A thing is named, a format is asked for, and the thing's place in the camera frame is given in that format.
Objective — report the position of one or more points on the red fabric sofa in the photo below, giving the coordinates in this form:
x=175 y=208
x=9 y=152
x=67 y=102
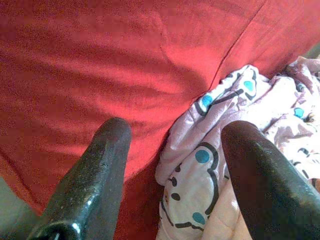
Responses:
x=100 y=55

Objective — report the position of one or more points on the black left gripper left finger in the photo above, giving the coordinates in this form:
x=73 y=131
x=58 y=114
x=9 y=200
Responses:
x=90 y=185

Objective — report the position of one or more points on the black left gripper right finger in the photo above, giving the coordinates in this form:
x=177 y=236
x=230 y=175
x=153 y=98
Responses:
x=270 y=190

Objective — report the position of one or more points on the pink cartoon print quilt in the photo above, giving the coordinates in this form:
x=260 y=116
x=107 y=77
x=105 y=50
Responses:
x=200 y=180

